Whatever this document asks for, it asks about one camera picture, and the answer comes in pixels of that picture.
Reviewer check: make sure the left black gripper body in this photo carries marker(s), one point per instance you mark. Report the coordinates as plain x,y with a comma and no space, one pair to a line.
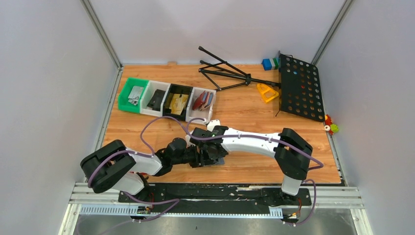
195,160

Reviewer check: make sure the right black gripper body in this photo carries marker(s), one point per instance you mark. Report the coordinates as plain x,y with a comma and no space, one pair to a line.
219,154

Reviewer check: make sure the blue card holder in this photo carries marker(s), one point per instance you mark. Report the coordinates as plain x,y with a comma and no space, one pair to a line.
220,161
208,101

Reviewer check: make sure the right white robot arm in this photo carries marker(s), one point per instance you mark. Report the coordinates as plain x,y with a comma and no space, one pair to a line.
288,148

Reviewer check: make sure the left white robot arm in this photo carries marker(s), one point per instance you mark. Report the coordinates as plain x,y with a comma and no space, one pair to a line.
115,166

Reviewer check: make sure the white bin with card holders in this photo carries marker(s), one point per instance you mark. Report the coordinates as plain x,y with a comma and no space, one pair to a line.
206,113

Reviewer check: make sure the red card holder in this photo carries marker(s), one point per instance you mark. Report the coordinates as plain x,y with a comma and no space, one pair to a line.
199,101

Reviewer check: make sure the gold cards stack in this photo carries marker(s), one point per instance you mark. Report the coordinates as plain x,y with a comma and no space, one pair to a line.
178,103

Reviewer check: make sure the black cards stack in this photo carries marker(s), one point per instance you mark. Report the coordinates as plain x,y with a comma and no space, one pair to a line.
156,100

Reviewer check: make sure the white bin with black cards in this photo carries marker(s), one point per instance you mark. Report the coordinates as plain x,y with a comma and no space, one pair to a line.
148,93

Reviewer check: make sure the silver cards stack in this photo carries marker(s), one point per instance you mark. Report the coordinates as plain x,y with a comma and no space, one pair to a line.
135,94

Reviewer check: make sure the black plastic bin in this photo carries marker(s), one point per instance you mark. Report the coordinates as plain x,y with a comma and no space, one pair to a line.
175,89

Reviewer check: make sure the yellow triangle toy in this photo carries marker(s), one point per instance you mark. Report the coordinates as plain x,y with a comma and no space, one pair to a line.
267,93

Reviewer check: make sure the black folded tripod stand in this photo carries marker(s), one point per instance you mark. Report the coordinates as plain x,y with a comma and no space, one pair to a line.
225,69

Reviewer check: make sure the green plastic bin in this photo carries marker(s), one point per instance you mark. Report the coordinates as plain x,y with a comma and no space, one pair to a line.
123,103

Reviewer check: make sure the blue green toy blocks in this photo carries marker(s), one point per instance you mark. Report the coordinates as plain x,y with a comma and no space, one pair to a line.
270,64

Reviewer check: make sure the black perforated music desk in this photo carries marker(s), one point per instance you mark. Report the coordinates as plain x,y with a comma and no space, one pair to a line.
300,89

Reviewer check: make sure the colourful toy pile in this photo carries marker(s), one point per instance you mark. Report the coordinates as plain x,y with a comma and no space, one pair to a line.
329,126

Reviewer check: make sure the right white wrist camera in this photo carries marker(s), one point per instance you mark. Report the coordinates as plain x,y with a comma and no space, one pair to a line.
212,124

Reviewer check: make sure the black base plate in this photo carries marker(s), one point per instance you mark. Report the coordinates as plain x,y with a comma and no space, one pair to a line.
221,198

